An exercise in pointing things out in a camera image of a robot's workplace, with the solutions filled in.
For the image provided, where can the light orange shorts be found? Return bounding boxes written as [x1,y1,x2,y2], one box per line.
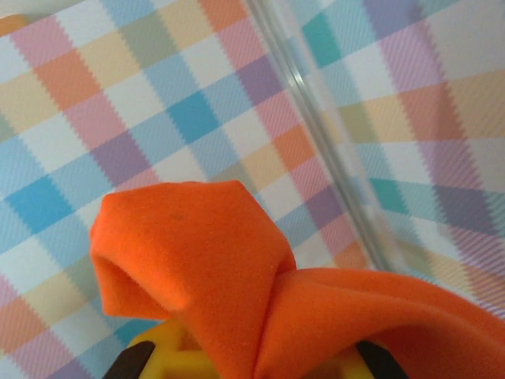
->
[0,13,29,37]

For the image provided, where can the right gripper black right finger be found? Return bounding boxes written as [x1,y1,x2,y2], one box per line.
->
[357,342,407,379]

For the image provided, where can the red-orange shorts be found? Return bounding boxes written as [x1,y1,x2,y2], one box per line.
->
[89,180,505,379]

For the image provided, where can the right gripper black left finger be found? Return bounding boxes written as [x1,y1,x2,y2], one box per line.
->
[103,341,155,379]

